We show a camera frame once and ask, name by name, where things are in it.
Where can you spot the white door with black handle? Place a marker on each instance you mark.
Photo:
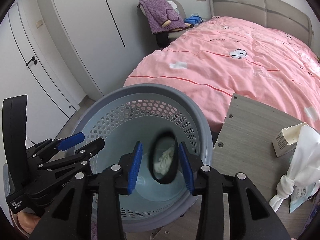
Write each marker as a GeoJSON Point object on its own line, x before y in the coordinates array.
{"type": "Point", "coordinates": [23, 73]}

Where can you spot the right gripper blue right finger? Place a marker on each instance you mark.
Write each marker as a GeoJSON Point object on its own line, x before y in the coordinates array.
{"type": "Point", "coordinates": [188, 174]}

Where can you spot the white paper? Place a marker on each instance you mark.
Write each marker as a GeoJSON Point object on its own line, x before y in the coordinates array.
{"type": "Point", "coordinates": [163, 162]}

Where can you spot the white torn carton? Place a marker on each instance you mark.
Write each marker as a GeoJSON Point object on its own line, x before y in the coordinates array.
{"type": "Point", "coordinates": [285, 141]}

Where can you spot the blue item on nightstand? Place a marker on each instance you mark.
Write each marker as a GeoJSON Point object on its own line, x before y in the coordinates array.
{"type": "Point", "coordinates": [193, 19]}

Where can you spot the grey perforated trash basket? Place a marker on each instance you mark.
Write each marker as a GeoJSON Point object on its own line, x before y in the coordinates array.
{"type": "Point", "coordinates": [130, 119]}

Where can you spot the pink bed quilt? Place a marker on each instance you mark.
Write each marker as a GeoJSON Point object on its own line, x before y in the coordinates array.
{"type": "Point", "coordinates": [226, 56]}

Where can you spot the black elastic band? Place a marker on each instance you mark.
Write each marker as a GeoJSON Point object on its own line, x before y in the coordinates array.
{"type": "Point", "coordinates": [162, 142]}

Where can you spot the white wardrobe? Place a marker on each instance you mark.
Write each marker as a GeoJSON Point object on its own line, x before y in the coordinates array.
{"type": "Point", "coordinates": [101, 41]}

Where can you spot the grey upholstered headboard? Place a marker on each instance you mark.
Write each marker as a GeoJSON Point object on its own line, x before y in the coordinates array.
{"type": "Point", "coordinates": [274, 14]}

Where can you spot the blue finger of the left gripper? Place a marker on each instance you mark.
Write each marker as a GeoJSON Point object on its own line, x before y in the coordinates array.
{"type": "Point", "coordinates": [48, 149]}
{"type": "Point", "coordinates": [71, 141]}

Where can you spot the purple knitted garment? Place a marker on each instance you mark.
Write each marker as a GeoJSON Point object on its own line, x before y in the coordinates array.
{"type": "Point", "coordinates": [160, 13]}

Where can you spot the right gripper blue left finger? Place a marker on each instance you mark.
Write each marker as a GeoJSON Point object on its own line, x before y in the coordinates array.
{"type": "Point", "coordinates": [134, 166]}

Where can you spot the person's left hand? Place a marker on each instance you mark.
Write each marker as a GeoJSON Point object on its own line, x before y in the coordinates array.
{"type": "Point", "coordinates": [26, 222]}

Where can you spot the chair beside bed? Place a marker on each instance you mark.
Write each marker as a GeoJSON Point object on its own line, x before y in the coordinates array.
{"type": "Point", "coordinates": [170, 22]}

